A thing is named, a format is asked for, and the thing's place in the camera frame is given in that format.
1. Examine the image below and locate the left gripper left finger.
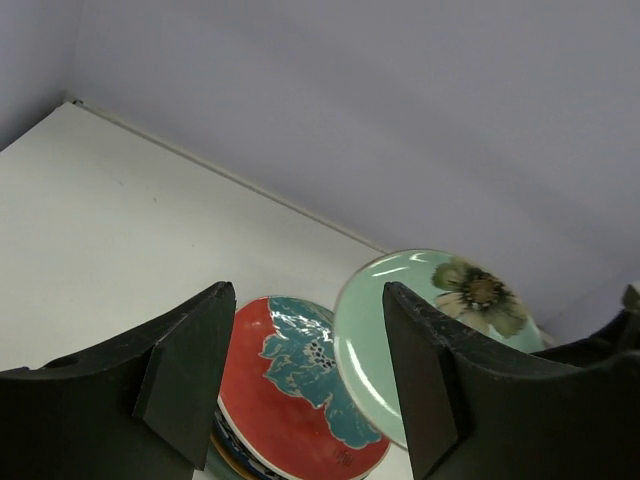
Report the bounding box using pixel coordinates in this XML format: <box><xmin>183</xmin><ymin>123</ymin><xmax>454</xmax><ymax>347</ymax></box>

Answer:
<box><xmin>1</xmin><ymin>282</ymin><xmax>236</xmax><ymax>479</ymax></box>

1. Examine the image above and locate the mint green flower plate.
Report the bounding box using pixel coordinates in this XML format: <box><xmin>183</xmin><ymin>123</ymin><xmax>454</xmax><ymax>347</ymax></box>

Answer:
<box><xmin>333</xmin><ymin>249</ymin><xmax>546</xmax><ymax>448</ymax></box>

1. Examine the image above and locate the plain teal plate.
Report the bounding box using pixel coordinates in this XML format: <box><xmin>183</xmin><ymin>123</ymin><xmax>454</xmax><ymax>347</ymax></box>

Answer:
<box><xmin>206</xmin><ymin>443</ymin><xmax>243</xmax><ymax>480</ymax></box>

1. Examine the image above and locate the blue floral white plate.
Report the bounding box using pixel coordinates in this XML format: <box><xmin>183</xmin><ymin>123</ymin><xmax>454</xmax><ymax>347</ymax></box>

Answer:
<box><xmin>213</xmin><ymin>408</ymin><xmax>282</xmax><ymax>479</ymax></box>

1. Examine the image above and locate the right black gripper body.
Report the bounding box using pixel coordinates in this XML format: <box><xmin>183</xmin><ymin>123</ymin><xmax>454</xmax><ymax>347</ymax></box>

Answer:
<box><xmin>535</xmin><ymin>282</ymin><xmax>639</xmax><ymax>368</ymax></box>

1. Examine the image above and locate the red teal flower plate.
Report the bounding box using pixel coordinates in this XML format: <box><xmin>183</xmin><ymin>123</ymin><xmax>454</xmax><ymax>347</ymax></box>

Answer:
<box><xmin>218</xmin><ymin>296</ymin><xmax>390</xmax><ymax>479</ymax></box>

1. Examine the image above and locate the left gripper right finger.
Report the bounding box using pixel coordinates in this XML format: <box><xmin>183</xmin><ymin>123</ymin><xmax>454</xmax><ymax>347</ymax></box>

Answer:
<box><xmin>383</xmin><ymin>282</ymin><xmax>639</xmax><ymax>479</ymax></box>

